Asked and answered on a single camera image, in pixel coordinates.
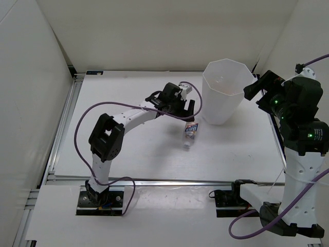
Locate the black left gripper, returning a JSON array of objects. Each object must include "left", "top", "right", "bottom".
[{"left": 167, "top": 96, "right": 194, "bottom": 122}]

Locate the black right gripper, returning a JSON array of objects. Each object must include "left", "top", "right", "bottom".
[{"left": 244, "top": 70, "right": 293, "bottom": 122}]

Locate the clear bottle with blue-white label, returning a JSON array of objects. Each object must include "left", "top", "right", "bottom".
[{"left": 182, "top": 119, "right": 200, "bottom": 150}]

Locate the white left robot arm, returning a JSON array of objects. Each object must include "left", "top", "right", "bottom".
[{"left": 86, "top": 82, "right": 195, "bottom": 206}]

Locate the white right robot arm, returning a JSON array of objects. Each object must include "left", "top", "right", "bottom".
[{"left": 231, "top": 68, "right": 328, "bottom": 238}]

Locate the white plastic bin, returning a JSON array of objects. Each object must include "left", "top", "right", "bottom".
[{"left": 202, "top": 59, "right": 254, "bottom": 125}]

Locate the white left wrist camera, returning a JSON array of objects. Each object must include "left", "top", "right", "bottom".
[{"left": 178, "top": 82, "right": 192, "bottom": 101}]

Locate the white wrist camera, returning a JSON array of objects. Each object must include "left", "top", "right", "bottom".
[
  {"left": 295, "top": 63, "right": 316, "bottom": 80},
  {"left": 178, "top": 82, "right": 192, "bottom": 101}
]

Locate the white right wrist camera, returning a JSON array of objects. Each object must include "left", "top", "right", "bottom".
[{"left": 295, "top": 63, "right": 316, "bottom": 80}]

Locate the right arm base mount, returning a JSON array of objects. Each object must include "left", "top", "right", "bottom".
[{"left": 208, "top": 180, "right": 259, "bottom": 218}]

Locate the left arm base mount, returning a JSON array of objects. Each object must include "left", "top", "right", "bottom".
[{"left": 76, "top": 187, "right": 124, "bottom": 217}]

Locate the aluminium rail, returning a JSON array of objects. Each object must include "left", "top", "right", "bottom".
[{"left": 45, "top": 176, "right": 286, "bottom": 188}]

